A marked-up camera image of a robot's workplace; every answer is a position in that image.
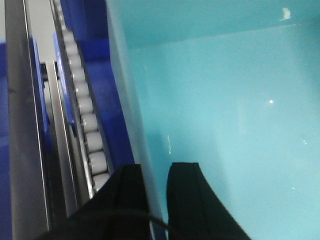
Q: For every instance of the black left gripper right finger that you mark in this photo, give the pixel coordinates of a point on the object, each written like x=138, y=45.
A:
x=193, y=208

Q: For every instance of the light blue plastic bin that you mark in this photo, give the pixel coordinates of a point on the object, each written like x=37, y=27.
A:
x=233, y=85

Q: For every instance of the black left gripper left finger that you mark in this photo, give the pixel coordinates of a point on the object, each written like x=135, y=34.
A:
x=118, y=211

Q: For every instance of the white roller track rail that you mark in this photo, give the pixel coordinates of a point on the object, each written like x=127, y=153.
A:
x=81, y=103

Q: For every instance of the dark blue bin beside track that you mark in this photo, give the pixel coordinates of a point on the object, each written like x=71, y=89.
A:
x=87, y=19

